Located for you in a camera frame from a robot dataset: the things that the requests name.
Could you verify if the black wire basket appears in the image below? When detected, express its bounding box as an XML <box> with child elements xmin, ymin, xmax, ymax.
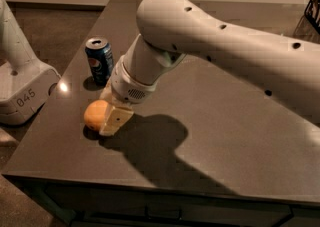
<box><xmin>304</xmin><ymin>0</ymin><xmax>320</xmax><ymax>34</ymax></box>

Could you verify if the blue Pepsi soda can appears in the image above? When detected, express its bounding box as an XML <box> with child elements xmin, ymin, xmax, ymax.
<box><xmin>85</xmin><ymin>37</ymin><xmax>114</xmax><ymax>86</ymax></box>

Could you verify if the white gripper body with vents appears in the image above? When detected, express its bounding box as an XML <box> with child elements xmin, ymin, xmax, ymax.
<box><xmin>110</xmin><ymin>56</ymin><xmax>156</xmax><ymax>104</ymax></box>

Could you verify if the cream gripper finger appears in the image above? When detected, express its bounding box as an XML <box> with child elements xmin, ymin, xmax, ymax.
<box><xmin>99</xmin><ymin>81</ymin><xmax>113</xmax><ymax>102</ymax></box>
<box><xmin>99</xmin><ymin>104</ymin><xmax>134</xmax><ymax>136</ymax></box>

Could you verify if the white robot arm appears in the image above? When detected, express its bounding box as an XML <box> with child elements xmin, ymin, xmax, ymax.
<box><xmin>99</xmin><ymin>0</ymin><xmax>320</xmax><ymax>136</ymax></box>

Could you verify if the white robot base numbered 045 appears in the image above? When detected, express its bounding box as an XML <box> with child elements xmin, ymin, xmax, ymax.
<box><xmin>0</xmin><ymin>0</ymin><xmax>60</xmax><ymax>125</ymax></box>

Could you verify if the orange fruit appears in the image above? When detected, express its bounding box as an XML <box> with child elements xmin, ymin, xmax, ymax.
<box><xmin>84</xmin><ymin>100</ymin><xmax>108</xmax><ymax>131</ymax></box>

